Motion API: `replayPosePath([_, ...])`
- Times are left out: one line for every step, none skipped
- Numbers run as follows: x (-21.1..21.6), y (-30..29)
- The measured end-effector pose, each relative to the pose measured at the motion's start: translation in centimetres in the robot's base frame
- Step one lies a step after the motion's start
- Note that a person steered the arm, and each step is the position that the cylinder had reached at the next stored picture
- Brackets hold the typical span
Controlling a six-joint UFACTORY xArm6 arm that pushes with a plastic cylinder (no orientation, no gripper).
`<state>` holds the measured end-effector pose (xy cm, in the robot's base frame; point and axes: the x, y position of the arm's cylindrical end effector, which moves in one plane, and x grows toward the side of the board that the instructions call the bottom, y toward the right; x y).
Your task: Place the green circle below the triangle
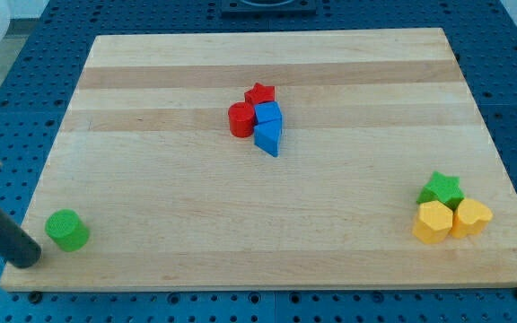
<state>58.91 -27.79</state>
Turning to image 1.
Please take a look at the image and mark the green cylinder block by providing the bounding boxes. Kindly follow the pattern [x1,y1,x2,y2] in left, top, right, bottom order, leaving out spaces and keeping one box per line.
[45,209,90,252]

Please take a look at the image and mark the blue triangle block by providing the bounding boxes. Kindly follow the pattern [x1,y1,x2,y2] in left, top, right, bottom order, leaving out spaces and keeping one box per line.
[254,119,283,157]

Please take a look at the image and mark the red cylinder block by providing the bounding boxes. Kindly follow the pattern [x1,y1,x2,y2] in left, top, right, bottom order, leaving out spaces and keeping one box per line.
[228,101,256,138]

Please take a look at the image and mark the blue cube block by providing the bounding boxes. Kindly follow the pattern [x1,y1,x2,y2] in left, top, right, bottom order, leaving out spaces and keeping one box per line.
[254,101,283,124]

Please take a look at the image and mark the red star block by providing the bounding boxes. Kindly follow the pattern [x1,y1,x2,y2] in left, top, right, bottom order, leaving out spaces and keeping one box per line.
[244,83,276,105]

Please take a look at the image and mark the wooden board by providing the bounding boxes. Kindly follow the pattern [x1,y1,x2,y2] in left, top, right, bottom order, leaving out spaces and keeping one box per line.
[0,28,517,292]

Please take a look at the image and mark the yellow hexagon block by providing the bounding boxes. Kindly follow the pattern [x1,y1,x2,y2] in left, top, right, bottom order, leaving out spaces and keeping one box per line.
[412,201,453,244]

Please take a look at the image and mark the green star block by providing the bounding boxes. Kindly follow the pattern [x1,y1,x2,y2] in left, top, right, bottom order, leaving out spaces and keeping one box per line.
[416,170,465,210]

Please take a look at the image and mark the yellow heart block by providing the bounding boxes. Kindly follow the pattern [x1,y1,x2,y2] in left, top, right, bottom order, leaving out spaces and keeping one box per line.
[450,198,494,239]

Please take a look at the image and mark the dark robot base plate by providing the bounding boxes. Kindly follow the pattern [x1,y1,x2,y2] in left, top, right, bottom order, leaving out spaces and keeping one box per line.
[219,0,318,16]

